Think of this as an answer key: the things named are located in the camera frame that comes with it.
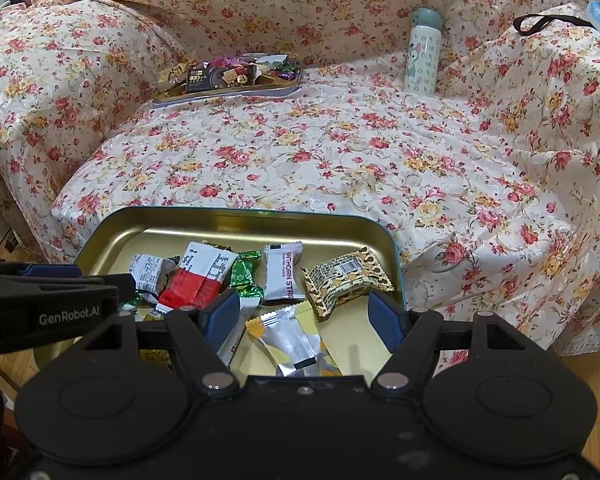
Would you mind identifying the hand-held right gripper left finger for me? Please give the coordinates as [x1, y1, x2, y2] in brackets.
[81, 289, 243, 394]

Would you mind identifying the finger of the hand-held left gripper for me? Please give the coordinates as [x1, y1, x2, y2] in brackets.
[0, 273, 137, 307]
[0, 258, 84, 284]

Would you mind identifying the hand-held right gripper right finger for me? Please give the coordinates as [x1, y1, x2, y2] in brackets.
[366, 291, 527, 394]

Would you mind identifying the red white snack packet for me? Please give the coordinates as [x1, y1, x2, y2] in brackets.
[159, 241, 238, 311]

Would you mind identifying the leopard patterned snack packet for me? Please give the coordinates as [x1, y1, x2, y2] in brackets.
[300, 247, 395, 322]

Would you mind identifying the yellow silver snack packet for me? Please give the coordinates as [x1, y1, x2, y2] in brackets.
[244, 305, 342, 378]

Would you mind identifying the white black snack packet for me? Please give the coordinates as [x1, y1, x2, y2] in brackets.
[132, 254, 178, 293]

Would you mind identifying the gold tin tray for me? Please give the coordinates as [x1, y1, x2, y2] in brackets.
[32, 206, 405, 386]

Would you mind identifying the floral sofa cover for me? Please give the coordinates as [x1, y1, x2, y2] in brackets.
[0, 0, 600, 361]

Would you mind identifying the purple rimmed tin tray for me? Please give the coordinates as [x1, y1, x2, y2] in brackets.
[152, 54, 303, 108]

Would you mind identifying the black biscuit box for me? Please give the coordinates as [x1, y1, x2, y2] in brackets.
[186, 66, 257, 95]

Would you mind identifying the pile of assorted wrapped sweets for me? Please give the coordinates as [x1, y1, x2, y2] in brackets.
[160, 54, 301, 96]

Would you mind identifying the pale green water bottle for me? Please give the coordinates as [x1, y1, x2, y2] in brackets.
[404, 7, 443, 95]

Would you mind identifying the black strap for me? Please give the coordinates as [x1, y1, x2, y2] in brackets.
[513, 14, 600, 36]

